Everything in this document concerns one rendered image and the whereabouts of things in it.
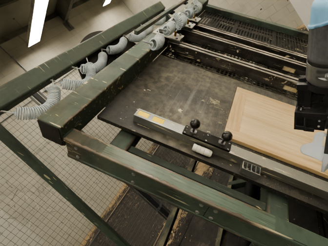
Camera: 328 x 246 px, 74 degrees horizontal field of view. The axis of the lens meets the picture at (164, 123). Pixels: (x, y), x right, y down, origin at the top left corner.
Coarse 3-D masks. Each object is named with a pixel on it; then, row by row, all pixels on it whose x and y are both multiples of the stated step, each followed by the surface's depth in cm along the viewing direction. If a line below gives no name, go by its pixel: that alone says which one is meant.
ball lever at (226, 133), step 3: (225, 132) 76; (228, 132) 76; (222, 135) 77; (225, 135) 76; (228, 135) 75; (231, 135) 76; (222, 138) 77; (225, 138) 76; (228, 138) 75; (231, 138) 76; (219, 141) 86; (222, 141) 83; (225, 141) 77; (228, 141) 77; (222, 144) 86
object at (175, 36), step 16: (176, 16) 138; (176, 32) 141; (176, 48) 145; (192, 48) 141; (208, 64) 143; (224, 64) 139; (240, 64) 135; (256, 80) 137; (272, 80) 133; (288, 80) 130
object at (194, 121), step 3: (192, 120) 78; (195, 120) 78; (198, 120) 78; (192, 123) 78; (195, 123) 77; (198, 123) 78; (192, 126) 78; (195, 126) 78; (198, 126) 78; (192, 129) 86; (192, 132) 88; (195, 132) 88
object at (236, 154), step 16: (160, 128) 92; (176, 128) 90; (192, 144) 90; (208, 144) 87; (240, 160) 85; (256, 160) 84; (272, 176) 84; (288, 176) 81; (304, 176) 82; (320, 192) 80
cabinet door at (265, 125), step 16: (240, 96) 119; (256, 96) 121; (240, 112) 108; (256, 112) 111; (272, 112) 113; (288, 112) 115; (240, 128) 100; (256, 128) 102; (272, 128) 104; (288, 128) 105; (240, 144) 95; (256, 144) 94; (272, 144) 95; (288, 144) 97; (288, 160) 90; (304, 160) 91
